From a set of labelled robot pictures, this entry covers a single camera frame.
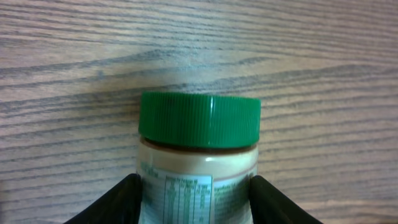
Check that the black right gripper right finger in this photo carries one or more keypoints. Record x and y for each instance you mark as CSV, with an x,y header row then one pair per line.
x,y
271,206

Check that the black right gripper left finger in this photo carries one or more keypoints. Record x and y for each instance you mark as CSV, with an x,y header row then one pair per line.
x,y
119,205

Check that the green-lidded jar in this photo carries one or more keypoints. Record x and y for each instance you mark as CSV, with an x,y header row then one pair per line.
x,y
196,156

